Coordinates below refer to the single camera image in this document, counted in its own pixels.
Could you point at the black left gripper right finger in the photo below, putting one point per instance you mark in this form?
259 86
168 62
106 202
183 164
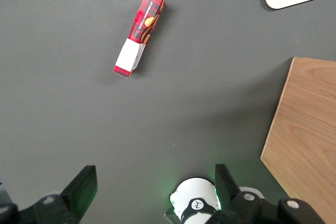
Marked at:
231 197

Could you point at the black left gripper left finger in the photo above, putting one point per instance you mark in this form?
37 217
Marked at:
78 192

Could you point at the red tartan shortbread cookie box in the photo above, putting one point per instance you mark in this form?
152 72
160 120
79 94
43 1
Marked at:
140 31

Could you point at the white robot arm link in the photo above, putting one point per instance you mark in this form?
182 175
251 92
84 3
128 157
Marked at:
194 195

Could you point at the light wooden board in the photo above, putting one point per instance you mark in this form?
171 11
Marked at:
304 134

